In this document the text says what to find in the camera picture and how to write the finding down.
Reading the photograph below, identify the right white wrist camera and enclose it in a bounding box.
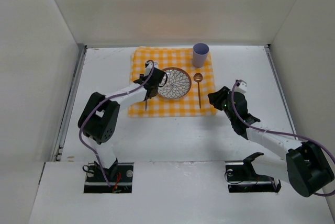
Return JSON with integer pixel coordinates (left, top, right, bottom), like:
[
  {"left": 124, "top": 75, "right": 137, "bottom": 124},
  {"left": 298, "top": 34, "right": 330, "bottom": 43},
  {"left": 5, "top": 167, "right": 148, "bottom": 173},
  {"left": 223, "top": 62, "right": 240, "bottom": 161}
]
[{"left": 234, "top": 80, "right": 247, "bottom": 94}]

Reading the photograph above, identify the purple cable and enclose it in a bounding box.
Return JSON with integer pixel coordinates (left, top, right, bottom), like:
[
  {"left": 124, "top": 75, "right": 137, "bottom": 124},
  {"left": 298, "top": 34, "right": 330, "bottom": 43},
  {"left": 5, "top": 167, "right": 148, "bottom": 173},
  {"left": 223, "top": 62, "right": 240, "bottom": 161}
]
[
  {"left": 232, "top": 79, "right": 335, "bottom": 196},
  {"left": 78, "top": 60, "right": 155, "bottom": 188}
]

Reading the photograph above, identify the lavender cup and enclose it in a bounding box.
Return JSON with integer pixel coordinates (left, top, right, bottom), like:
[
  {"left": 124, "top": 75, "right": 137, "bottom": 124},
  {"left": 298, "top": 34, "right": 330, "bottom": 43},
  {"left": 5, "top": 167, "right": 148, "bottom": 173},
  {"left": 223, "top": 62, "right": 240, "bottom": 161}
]
[{"left": 192, "top": 43, "right": 209, "bottom": 68}]

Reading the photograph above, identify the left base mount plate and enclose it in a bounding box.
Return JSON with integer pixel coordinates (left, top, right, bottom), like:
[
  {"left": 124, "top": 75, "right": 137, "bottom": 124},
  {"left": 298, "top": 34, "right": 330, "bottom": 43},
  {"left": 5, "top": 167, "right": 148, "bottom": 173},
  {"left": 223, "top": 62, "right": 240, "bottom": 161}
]
[{"left": 82, "top": 163, "right": 134, "bottom": 194}]

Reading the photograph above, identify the yellow white checkered cloth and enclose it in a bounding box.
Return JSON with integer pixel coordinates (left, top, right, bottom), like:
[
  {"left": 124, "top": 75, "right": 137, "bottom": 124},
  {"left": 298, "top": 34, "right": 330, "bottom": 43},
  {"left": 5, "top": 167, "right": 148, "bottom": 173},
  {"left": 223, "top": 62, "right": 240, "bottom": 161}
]
[{"left": 128, "top": 47, "right": 216, "bottom": 118}]

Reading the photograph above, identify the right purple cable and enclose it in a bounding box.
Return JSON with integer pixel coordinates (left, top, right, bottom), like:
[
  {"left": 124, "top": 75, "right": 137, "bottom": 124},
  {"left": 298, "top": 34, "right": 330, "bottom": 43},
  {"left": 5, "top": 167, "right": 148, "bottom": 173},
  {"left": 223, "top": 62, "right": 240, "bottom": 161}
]
[{"left": 232, "top": 79, "right": 335, "bottom": 196}]

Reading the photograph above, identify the copper spoon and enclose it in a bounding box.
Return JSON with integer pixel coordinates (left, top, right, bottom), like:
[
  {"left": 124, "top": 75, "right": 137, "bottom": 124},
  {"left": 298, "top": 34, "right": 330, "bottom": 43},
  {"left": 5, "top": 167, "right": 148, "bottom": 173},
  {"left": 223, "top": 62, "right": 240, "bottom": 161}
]
[{"left": 193, "top": 73, "right": 203, "bottom": 109}]

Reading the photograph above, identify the base mount plate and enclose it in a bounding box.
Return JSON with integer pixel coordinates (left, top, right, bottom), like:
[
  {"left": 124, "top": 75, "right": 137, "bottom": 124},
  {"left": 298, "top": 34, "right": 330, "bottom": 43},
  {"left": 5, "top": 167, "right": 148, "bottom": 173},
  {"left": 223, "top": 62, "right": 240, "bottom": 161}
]
[
  {"left": 82, "top": 163, "right": 134, "bottom": 194},
  {"left": 224, "top": 162, "right": 282, "bottom": 193}
]

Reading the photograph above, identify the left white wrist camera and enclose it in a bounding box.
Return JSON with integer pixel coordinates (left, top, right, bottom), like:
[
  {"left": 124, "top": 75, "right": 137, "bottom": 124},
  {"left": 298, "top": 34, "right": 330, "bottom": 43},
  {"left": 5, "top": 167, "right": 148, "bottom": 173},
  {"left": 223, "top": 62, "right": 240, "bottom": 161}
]
[{"left": 144, "top": 60, "right": 159, "bottom": 76}]

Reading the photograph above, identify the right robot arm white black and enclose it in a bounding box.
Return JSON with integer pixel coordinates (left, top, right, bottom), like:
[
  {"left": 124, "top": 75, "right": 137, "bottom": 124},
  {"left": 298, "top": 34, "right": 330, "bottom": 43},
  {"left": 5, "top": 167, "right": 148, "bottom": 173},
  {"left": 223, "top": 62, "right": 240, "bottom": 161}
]
[{"left": 208, "top": 86, "right": 334, "bottom": 197}]

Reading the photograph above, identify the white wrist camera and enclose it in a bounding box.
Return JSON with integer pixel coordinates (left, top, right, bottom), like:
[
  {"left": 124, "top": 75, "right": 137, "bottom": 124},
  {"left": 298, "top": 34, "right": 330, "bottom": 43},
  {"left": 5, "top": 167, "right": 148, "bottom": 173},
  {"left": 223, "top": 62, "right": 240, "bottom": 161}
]
[
  {"left": 234, "top": 80, "right": 247, "bottom": 94},
  {"left": 144, "top": 60, "right": 159, "bottom": 76}
]

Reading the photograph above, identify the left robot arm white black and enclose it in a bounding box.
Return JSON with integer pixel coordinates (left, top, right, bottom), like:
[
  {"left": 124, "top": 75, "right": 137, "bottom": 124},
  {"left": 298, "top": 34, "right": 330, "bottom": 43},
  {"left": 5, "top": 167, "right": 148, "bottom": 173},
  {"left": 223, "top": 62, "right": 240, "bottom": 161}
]
[{"left": 77, "top": 63, "right": 168, "bottom": 170}]

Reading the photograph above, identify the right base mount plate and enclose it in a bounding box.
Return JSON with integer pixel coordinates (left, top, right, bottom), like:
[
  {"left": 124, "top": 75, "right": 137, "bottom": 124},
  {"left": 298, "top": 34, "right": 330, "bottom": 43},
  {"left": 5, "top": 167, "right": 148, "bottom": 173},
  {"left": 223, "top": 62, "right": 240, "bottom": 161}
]
[{"left": 224, "top": 162, "right": 282, "bottom": 193}]

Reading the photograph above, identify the floral patterned plate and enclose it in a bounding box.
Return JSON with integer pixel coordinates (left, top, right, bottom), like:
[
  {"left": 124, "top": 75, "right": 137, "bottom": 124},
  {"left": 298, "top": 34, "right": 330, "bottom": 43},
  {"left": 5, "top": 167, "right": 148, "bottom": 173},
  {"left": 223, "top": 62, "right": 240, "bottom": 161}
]
[{"left": 158, "top": 67, "right": 192, "bottom": 99}]

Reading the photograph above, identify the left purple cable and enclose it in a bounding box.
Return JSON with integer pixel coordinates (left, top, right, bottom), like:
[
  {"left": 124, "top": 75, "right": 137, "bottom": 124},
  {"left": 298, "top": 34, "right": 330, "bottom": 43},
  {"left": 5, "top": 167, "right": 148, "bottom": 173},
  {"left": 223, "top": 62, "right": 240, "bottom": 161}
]
[{"left": 78, "top": 60, "right": 155, "bottom": 188}]

